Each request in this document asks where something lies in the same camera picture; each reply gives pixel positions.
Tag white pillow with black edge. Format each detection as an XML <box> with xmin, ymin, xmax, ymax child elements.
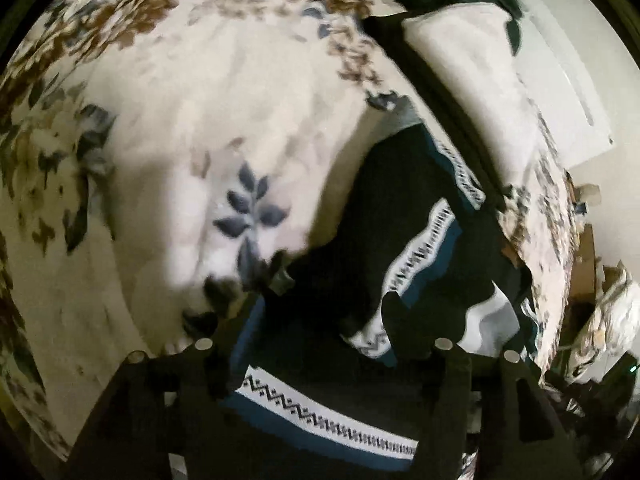
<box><xmin>362</xmin><ymin>2</ymin><xmax>546</xmax><ymax>196</ymax></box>

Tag floral fleece blanket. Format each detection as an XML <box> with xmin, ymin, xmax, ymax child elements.
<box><xmin>0</xmin><ymin>0</ymin><xmax>583</xmax><ymax>461</ymax></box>

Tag dark patterned knit sweater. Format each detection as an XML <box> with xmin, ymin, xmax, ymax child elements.
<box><xmin>220</xmin><ymin>122</ymin><xmax>541</xmax><ymax>480</ymax></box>

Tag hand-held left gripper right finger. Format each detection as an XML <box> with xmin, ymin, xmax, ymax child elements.
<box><xmin>420</xmin><ymin>337</ymin><xmax>586</xmax><ymax>480</ymax></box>

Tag white cloth bundle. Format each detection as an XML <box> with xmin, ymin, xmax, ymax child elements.
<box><xmin>565</xmin><ymin>265</ymin><xmax>640</xmax><ymax>386</ymax></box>

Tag white wall panel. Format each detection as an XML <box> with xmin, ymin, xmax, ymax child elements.
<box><xmin>520</xmin><ymin>5</ymin><xmax>616</xmax><ymax>171</ymax></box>

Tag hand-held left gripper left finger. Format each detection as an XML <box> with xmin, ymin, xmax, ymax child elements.
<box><xmin>62</xmin><ymin>252</ymin><xmax>296</xmax><ymax>480</ymax></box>

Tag cardboard box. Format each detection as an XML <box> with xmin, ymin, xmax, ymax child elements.
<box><xmin>570</xmin><ymin>225</ymin><xmax>601</xmax><ymax>306</ymax></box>

